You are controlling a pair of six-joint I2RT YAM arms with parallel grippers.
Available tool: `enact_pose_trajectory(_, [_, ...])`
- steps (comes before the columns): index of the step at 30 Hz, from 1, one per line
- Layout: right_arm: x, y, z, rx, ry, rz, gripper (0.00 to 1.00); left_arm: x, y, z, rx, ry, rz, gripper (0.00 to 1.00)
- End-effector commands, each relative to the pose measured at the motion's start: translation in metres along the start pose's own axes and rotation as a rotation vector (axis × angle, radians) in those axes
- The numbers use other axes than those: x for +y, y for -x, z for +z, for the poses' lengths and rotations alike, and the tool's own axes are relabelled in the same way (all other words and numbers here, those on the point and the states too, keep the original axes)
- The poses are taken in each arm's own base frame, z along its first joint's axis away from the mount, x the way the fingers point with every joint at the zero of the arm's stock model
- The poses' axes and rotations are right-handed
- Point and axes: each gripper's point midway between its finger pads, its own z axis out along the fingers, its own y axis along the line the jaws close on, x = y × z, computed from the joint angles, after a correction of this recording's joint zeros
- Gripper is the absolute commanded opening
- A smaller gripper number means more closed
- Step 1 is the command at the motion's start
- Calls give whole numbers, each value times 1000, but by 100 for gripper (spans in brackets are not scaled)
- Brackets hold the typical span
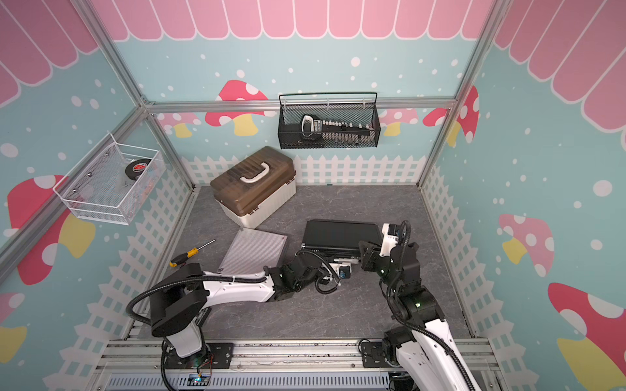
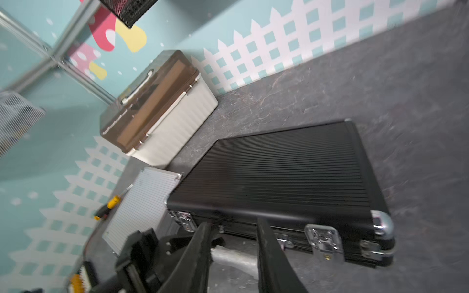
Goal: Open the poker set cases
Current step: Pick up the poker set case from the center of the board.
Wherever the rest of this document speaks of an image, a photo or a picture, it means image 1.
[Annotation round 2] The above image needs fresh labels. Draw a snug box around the black poker case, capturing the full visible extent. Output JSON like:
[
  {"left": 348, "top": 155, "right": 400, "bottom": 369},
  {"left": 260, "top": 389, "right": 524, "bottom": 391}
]
[{"left": 301, "top": 219, "right": 382, "bottom": 258}]

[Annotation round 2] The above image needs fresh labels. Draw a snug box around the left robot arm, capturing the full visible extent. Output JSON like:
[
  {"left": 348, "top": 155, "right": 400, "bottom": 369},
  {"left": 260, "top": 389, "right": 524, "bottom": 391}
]
[{"left": 126, "top": 250, "right": 351, "bottom": 359}]

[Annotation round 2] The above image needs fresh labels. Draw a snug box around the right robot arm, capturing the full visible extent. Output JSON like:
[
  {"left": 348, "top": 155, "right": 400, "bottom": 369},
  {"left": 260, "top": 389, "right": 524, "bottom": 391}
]
[{"left": 360, "top": 220, "right": 480, "bottom": 390}]

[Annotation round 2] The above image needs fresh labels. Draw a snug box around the silver aluminium poker case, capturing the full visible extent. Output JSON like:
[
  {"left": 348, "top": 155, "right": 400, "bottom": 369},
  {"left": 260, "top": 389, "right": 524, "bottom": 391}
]
[{"left": 217, "top": 228, "right": 288, "bottom": 275}]

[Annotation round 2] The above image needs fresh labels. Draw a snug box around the white box brown lid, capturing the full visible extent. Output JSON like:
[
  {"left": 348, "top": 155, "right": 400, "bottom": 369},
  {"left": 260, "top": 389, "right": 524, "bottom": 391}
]
[{"left": 210, "top": 147, "right": 297, "bottom": 229}]

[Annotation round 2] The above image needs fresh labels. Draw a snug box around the yellow black screwdriver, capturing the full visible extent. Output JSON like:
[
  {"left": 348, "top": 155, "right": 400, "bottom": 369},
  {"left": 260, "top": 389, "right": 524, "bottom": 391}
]
[{"left": 169, "top": 239, "right": 216, "bottom": 268}]

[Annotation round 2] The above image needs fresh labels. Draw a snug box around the small green circuit board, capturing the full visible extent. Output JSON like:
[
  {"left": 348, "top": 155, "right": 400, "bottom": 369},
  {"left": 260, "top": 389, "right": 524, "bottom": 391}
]
[{"left": 187, "top": 374, "right": 211, "bottom": 387}]

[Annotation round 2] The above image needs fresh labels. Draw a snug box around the black tape roll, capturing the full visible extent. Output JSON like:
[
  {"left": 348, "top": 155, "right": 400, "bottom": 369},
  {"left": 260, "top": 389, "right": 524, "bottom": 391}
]
[{"left": 125, "top": 158, "right": 152, "bottom": 181}]

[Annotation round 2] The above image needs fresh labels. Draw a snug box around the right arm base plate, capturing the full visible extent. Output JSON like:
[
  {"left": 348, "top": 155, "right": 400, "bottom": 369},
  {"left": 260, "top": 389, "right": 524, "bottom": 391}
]
[{"left": 357, "top": 339, "right": 401, "bottom": 368}]

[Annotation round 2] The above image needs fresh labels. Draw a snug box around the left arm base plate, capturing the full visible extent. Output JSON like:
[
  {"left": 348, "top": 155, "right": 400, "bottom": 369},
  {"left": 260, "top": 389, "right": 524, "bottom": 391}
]
[{"left": 164, "top": 342, "right": 234, "bottom": 370}]

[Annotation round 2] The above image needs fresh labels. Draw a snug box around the black wire wall basket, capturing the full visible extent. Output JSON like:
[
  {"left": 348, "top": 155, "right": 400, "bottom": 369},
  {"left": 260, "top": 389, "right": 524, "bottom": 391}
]
[{"left": 277, "top": 92, "right": 381, "bottom": 149}]

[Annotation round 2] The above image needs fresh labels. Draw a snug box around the white wire wall basket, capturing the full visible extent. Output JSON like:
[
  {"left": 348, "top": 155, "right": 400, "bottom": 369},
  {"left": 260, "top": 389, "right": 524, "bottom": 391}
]
[{"left": 53, "top": 134, "right": 166, "bottom": 226}]

